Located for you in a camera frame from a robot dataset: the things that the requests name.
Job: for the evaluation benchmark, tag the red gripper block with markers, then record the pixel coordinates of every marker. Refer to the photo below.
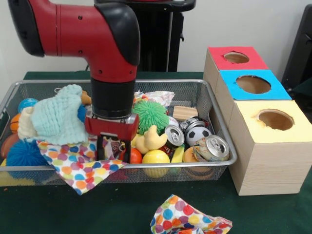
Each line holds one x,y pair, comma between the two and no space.
112,127

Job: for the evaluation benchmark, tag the polka dot cloth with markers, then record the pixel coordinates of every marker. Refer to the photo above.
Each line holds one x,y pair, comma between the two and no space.
80,168

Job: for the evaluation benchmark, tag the green spiky rubber ball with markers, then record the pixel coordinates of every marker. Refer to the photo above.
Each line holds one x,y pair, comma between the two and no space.
152,116

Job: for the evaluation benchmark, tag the mint green knitted cloth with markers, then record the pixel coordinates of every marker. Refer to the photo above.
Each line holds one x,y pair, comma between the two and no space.
61,117

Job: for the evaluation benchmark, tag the blue spiky rubber ball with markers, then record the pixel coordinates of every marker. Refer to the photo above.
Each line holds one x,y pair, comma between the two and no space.
24,153

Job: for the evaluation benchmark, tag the colourful patterned cloth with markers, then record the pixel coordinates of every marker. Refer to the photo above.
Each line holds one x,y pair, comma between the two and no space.
180,214

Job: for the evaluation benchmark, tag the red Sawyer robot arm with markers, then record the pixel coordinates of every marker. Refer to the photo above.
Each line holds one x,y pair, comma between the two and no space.
73,29

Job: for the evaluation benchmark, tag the shallow clear mesh bin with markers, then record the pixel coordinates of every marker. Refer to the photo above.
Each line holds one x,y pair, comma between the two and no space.
214,97

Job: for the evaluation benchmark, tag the wooden box with three holes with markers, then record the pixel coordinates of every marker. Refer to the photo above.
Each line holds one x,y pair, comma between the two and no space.
268,165

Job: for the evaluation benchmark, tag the small red ball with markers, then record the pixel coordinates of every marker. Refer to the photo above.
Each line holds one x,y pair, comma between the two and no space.
135,156

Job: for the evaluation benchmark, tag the plain yellow ball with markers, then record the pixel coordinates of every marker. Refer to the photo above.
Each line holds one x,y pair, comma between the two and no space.
156,158

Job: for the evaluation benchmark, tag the dark green table cloth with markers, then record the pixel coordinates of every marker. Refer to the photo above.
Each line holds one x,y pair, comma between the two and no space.
304,87
146,200

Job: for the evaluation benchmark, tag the small open silver can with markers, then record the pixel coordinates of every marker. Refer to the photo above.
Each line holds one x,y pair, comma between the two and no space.
174,135

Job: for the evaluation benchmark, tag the flat wooden block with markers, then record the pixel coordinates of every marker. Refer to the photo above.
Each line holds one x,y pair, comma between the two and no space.
185,112

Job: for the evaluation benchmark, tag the black and white soccer ball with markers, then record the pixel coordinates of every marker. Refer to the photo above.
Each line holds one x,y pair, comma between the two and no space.
198,134

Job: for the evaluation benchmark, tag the crushed silver drink can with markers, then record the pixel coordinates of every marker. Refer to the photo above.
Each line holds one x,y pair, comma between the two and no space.
212,148

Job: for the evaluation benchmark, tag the black panel stand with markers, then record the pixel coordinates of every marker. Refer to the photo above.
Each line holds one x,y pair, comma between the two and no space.
300,48

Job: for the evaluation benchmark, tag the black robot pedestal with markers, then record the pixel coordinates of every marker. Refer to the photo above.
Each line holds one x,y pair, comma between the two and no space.
156,39

